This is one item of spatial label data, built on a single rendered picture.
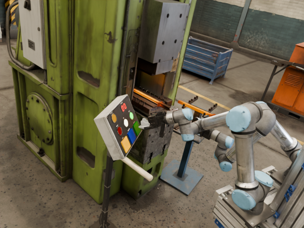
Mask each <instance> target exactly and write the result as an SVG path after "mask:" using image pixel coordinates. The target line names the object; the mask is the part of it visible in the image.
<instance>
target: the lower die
mask: <svg viewBox="0 0 304 228"><path fill-rule="evenodd" d="M134 89H137V90H138V91H140V92H142V93H144V94H146V95H148V96H150V97H152V98H154V99H156V100H158V101H160V102H161V100H160V99H157V98H156V97H154V96H152V95H150V94H149V93H146V92H145V91H142V90H141V89H138V88H137V87H134ZM133 95H134V98H133V99H132V101H131V104H132V105H133V106H134V105H135V107H137V108H138V103H139V109H140V110H142V108H143V111H144V112H146V113H147V114H149V115H151V114H150V113H153V112H160V111H162V110H163V108H162V107H158V103H156V102H154V101H152V100H150V99H148V98H146V97H144V96H142V95H141V94H139V93H137V92H135V91H133ZM137 98H138V99H137ZM135 99H136V101H135ZM140 100H142V102H141V101H140ZM139 101H140V102H139ZM134 102H135V104H134ZM144 102H146V105H145V103H144ZM162 102H163V103H165V102H164V101H162ZM143 103H144V105H143Z"/></svg>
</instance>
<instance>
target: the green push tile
mask: <svg viewBox="0 0 304 228"><path fill-rule="evenodd" d="M133 129H134V131H135V133H136V135H138V134H139V133H140V131H141V129H140V128H139V124H138V122H137V121H136V122H135V123H134V125H133Z"/></svg>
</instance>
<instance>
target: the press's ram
mask: <svg viewBox="0 0 304 228"><path fill-rule="evenodd" d="M188 6H189V4H186V3H182V2H178V1H174V0H146V2H145V9H144V16H143V23H142V32H141V39H140V46H139V53H138V57H139V58H141V59H144V60H146V61H148V62H151V63H157V62H163V61H168V60H171V59H177V57H178V53H179V48H180V44H181V38H182V34H183V29H184V25H185V19H186V15H187V10H188Z"/></svg>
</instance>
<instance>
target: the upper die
mask: <svg viewBox="0 0 304 228"><path fill-rule="evenodd" d="M173 60H174V59H171V60H168V61H163V62H157V63H151V62H148V61H146V60H144V59H141V58H139V57H138V63H137V67H139V68H141V69H143V70H145V71H148V72H150V73H152V74H154V75H158V74H161V73H165V72H169V71H171V70H172V65H173Z"/></svg>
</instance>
